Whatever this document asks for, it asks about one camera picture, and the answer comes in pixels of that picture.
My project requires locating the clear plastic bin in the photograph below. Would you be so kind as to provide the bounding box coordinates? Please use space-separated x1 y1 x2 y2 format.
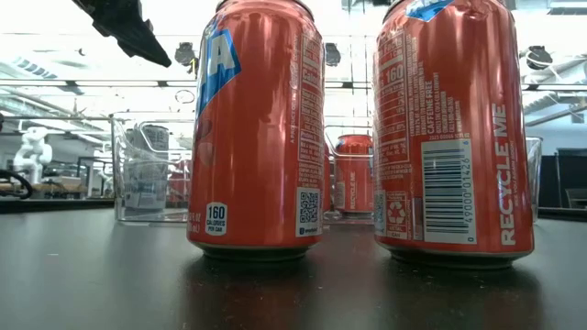
323 123 375 226
525 136 544 221
111 112 196 225

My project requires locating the red Fanta soda can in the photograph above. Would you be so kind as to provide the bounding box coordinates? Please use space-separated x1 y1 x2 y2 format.
333 133 375 216
371 0 536 270
186 0 326 262
322 141 334 215

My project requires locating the black hanging ceiling fixture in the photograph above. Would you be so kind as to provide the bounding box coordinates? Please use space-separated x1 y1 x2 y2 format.
324 43 343 68
525 45 554 71
173 41 198 68

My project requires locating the black cabinet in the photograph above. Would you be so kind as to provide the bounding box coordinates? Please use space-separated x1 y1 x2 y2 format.
539 147 587 210

